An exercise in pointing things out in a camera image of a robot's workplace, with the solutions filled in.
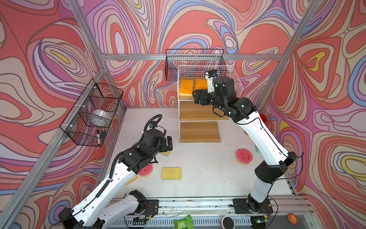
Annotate orange yellow sponge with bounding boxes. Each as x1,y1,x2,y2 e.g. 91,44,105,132
126,176,138,185
179,79,194,97
194,78,208,90

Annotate yellow green sponge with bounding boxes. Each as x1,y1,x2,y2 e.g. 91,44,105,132
161,151,171,156
161,167,182,180

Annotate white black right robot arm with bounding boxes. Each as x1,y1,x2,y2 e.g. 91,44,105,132
192,76,298,213

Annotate pink smiley sponge left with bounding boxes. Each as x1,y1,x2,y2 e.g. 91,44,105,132
137,164,153,177

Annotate pink smiley sponge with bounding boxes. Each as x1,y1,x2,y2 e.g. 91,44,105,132
137,164,153,177
235,148,253,165

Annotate red ribbed metal bucket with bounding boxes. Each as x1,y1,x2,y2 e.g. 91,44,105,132
240,112,267,138

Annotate black marker in basket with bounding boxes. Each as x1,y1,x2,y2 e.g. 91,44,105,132
96,130,101,146

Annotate silver bowl in basket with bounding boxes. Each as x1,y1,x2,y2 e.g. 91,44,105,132
92,109,112,120

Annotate pink smiley sponge right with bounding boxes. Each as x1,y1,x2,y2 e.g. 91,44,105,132
235,148,253,165

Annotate small mint alarm clock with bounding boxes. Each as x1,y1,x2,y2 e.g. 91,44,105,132
255,145,261,153

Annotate green snack packet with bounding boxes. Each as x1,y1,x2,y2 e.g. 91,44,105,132
173,215,194,229

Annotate black round speaker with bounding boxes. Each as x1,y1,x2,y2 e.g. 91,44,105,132
219,216,235,229

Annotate red round sticker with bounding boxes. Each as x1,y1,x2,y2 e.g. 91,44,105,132
287,213,299,225

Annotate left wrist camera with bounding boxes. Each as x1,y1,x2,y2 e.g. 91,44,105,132
149,121,158,129

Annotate white wire wooden shelf rack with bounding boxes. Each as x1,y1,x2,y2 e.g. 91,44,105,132
177,65,243,143

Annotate black wire basket back wall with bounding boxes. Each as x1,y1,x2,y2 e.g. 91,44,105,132
165,47,225,81

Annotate black wire basket wall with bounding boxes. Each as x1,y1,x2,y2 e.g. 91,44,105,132
165,47,225,81
60,79,124,147

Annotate black wire basket left wall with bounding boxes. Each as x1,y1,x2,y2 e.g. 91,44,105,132
60,79,124,147

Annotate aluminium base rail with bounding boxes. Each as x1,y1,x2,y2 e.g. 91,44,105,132
110,196,321,229

